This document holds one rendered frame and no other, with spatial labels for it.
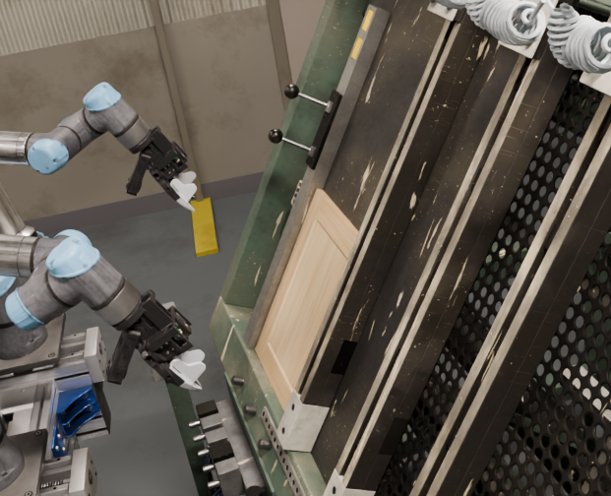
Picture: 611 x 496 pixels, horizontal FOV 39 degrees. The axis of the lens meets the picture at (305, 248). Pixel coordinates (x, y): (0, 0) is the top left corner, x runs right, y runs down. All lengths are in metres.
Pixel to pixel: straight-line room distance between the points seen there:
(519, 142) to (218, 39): 3.62
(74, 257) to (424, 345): 0.64
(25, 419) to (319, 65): 1.18
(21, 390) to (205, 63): 2.99
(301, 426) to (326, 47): 1.00
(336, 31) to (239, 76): 2.73
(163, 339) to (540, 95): 0.74
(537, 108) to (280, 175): 1.09
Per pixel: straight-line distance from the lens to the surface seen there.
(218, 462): 2.24
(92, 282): 1.42
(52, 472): 2.05
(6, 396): 2.40
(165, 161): 2.06
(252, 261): 2.51
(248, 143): 5.18
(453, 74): 1.72
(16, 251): 1.60
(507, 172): 1.50
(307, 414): 1.96
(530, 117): 1.49
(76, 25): 4.98
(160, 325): 1.48
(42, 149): 1.96
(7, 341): 2.34
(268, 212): 2.45
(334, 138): 2.16
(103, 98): 2.01
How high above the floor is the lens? 2.26
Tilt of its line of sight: 30 degrees down
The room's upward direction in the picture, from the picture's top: 10 degrees counter-clockwise
